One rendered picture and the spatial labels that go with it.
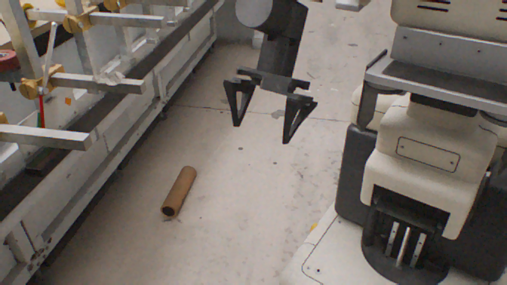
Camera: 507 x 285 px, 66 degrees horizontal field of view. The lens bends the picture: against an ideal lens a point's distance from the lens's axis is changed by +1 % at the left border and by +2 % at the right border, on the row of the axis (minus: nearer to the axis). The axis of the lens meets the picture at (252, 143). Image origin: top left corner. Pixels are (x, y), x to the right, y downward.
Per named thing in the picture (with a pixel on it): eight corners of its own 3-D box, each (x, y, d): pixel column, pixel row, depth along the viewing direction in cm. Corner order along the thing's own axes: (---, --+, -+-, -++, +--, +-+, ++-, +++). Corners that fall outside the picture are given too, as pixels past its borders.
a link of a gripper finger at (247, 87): (247, 136, 59) (261, 75, 57) (213, 123, 63) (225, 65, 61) (271, 134, 65) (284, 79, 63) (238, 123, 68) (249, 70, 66)
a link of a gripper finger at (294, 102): (286, 149, 55) (302, 85, 53) (247, 135, 59) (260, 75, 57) (307, 147, 61) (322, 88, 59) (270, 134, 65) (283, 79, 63)
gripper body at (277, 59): (288, 91, 55) (301, 38, 53) (233, 76, 60) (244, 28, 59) (308, 93, 60) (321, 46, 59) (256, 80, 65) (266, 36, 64)
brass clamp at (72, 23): (103, 21, 130) (99, 5, 128) (81, 34, 120) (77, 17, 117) (86, 19, 131) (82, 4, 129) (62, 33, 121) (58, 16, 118)
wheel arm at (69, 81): (147, 92, 109) (145, 78, 107) (142, 97, 107) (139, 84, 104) (9, 79, 116) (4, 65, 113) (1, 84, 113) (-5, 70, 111)
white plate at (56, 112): (80, 112, 124) (72, 84, 118) (26, 161, 103) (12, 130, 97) (78, 112, 124) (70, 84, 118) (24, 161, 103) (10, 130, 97)
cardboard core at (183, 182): (195, 166, 201) (175, 206, 177) (197, 178, 206) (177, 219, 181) (181, 164, 202) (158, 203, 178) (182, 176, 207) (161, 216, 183)
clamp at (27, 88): (67, 80, 116) (62, 64, 113) (38, 101, 105) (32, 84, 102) (50, 78, 117) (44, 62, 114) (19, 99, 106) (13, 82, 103)
